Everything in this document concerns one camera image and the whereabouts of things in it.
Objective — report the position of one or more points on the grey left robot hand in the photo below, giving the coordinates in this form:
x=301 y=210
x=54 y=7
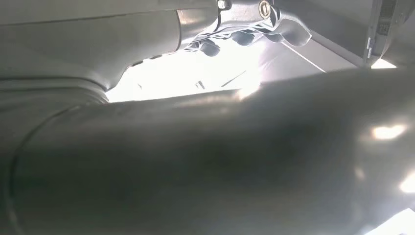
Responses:
x=81 y=35

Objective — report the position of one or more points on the dark green table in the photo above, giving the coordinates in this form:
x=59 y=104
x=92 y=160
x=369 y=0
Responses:
x=373 y=32

